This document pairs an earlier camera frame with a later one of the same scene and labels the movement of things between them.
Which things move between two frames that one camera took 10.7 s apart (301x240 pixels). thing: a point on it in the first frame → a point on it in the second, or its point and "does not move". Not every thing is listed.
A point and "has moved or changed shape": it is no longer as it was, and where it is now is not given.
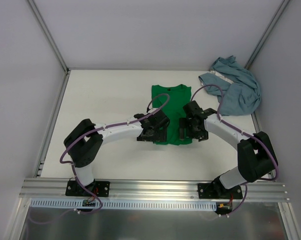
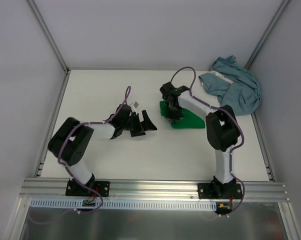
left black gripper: x=158 y=135 → x=136 y=125
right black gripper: x=188 y=130 → x=173 y=113
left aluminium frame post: x=34 y=8 does not move
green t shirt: x=172 y=100 has moved or changed shape
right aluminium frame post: x=266 y=34 does not move
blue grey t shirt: x=242 y=96 does not move
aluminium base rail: x=56 y=189 does not move
